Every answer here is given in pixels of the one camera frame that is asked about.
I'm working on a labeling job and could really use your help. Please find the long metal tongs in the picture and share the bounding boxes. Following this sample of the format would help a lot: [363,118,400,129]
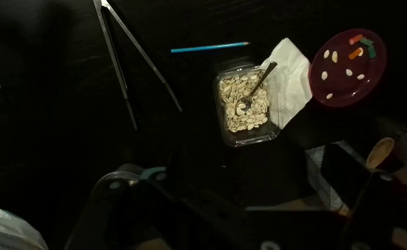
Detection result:
[91,0,185,132]

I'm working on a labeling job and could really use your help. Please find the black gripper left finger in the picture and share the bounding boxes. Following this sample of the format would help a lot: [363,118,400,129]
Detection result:
[63,165,182,250]

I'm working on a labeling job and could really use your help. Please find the white lined trash bin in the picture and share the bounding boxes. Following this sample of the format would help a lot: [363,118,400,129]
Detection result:
[0,201,50,250]

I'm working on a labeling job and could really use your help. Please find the blue pencil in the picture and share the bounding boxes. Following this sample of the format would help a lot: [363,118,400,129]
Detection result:
[168,40,252,55]

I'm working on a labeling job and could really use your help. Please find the metal tea spoon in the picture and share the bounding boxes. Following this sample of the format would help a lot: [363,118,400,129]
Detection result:
[238,59,280,114]

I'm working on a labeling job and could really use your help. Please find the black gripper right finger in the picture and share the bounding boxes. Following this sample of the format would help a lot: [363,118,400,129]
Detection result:
[343,172,402,250]

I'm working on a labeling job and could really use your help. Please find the orange candy piece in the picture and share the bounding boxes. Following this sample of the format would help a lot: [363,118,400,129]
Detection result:
[348,45,366,61]

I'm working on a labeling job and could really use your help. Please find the wooden spoon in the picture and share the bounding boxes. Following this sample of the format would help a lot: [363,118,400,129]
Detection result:
[366,136,398,170]

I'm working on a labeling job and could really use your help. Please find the red candy piece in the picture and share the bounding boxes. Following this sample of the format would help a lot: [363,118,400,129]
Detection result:
[348,33,366,45]

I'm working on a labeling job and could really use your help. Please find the maroon round plate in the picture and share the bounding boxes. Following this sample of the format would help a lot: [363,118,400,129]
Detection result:
[307,27,389,109]

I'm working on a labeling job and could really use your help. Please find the pale seeds pile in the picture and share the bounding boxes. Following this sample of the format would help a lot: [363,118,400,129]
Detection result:
[218,70,273,134]

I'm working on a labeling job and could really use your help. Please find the white paper napkin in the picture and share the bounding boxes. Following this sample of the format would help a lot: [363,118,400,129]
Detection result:
[259,36,316,130]

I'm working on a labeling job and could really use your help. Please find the clear square plastic bowl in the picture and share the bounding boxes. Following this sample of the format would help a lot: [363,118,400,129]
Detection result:
[213,62,282,148]

